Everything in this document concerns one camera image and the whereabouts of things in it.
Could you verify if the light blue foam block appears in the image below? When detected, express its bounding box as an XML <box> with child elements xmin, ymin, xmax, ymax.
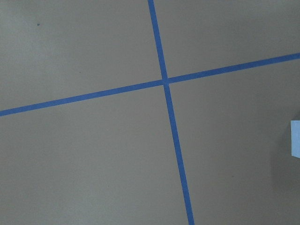
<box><xmin>291</xmin><ymin>120</ymin><xmax>300</xmax><ymax>158</ymax></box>

